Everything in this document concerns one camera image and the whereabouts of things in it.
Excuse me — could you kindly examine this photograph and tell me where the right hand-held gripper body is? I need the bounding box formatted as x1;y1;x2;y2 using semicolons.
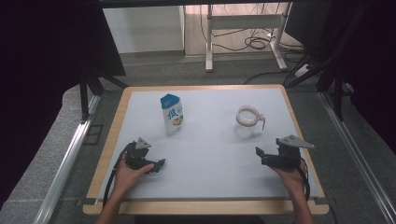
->
274;133;316;171

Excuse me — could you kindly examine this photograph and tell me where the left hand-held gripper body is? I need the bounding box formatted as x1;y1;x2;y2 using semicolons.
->
124;137;157;171

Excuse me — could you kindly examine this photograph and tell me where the blue and white milk pouch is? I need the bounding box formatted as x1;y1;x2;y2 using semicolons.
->
160;92;185;137

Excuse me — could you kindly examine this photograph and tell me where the person's left hand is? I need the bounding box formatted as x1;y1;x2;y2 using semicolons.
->
113;159;155;194

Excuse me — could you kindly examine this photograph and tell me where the person's right hand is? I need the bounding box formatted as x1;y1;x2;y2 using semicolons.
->
271;160;307;195

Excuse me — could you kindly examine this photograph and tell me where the black tripod stand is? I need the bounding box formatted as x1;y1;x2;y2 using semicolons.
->
78;69;129;123

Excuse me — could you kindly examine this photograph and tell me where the black metal stand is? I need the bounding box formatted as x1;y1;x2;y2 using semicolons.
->
284;52;354;123

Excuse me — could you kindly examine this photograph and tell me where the white power strip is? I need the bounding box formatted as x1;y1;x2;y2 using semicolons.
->
293;63;311;78

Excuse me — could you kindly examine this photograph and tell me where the white panel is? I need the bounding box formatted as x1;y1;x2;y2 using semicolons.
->
102;5;185;54

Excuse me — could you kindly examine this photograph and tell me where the black curtain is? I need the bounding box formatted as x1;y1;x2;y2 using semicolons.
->
284;0;396;153
0;0;127;208

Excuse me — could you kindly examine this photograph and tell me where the left hand-held gripper cable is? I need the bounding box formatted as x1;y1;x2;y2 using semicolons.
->
102;144;129;208

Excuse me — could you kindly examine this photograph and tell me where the aluminium rail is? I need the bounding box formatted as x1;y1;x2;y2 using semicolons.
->
32;94;102;224
318;91;396;224

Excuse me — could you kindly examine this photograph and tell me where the long black floor cable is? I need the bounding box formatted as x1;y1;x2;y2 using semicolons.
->
243;69;292;86

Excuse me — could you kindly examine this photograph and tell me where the coiled black floor cable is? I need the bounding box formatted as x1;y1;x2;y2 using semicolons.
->
244;35;271;51

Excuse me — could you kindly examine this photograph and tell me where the white metal desk frame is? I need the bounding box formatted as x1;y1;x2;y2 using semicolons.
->
205;3;293;73

